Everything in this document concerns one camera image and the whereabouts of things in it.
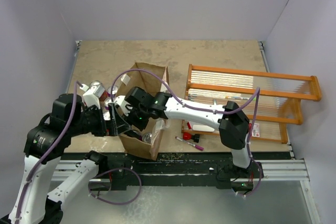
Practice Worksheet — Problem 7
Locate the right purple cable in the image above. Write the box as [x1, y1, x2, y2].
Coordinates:
[110, 68, 263, 198]

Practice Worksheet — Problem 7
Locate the white eraser bar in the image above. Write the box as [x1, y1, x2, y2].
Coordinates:
[192, 124, 215, 133]

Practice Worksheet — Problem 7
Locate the wooden shelf rack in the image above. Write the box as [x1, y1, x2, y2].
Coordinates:
[181, 63, 322, 145]

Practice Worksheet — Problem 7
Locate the pink marker pen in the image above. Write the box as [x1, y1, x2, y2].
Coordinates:
[175, 136, 204, 151]

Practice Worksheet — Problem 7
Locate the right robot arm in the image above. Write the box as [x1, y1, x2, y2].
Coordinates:
[118, 87, 252, 177]

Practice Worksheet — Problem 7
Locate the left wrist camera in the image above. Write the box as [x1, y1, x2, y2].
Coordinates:
[80, 84, 100, 108]

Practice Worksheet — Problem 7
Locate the red black stamp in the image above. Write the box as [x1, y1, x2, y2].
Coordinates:
[183, 132, 200, 143]

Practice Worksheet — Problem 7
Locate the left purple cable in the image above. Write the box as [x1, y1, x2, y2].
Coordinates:
[15, 81, 142, 219]

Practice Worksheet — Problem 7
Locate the green tipped pen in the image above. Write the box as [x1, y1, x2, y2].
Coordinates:
[225, 96, 249, 100]

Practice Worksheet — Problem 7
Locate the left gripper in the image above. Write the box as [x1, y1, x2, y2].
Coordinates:
[69, 102, 131, 136]

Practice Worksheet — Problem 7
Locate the purple cable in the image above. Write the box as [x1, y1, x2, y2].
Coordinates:
[110, 68, 263, 198]
[15, 81, 142, 219]

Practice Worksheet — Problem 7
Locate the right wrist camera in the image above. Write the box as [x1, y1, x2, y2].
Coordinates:
[114, 95, 133, 116]

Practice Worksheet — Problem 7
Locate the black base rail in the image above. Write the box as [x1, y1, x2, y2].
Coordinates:
[52, 151, 308, 192]

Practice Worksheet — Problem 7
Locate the purple fanta can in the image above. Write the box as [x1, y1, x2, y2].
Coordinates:
[103, 111, 111, 121]
[104, 97, 113, 110]

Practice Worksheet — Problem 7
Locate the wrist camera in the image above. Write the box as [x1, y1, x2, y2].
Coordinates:
[114, 95, 133, 116]
[80, 84, 100, 108]

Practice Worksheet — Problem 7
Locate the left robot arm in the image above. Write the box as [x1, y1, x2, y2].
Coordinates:
[1, 93, 131, 223]

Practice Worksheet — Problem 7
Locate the red staples box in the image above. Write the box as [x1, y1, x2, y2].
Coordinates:
[251, 123, 260, 138]

